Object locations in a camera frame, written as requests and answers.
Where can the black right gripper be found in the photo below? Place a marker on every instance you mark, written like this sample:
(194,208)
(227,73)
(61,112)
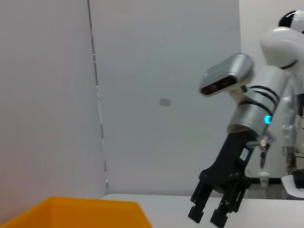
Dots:
(228,166)

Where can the white paper cup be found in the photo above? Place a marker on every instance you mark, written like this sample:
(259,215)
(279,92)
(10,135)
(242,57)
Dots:
(264,180)

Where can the black box on white stand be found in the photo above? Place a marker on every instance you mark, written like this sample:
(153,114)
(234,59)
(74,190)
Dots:
(297,187)

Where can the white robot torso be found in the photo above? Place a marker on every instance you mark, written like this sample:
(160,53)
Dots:
(291,128)

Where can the yellow plastic bin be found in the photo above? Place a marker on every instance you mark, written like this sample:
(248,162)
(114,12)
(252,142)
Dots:
(78,213)

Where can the black white robot head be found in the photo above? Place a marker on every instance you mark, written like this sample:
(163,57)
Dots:
(293,20)

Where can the grey wall plate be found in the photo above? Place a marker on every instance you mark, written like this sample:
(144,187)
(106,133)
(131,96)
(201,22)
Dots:
(165,102)

